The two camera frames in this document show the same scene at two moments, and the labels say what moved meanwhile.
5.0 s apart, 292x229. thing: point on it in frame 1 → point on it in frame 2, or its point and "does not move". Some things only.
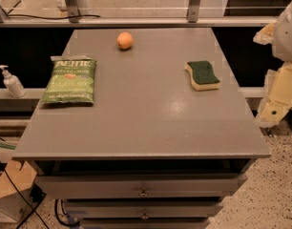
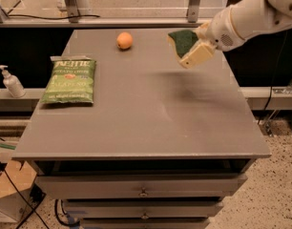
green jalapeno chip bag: x=72 y=79 does not move
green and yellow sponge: x=201 y=75 → x=184 y=40
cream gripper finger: x=281 y=87 → x=201 y=52
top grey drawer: x=198 y=186 does not move
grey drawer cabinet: x=152 y=152 does not move
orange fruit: x=124 y=40 does not move
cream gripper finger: x=266 y=34 → x=201 y=31
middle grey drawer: x=141 y=210 does not move
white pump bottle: x=12 y=83 does not move
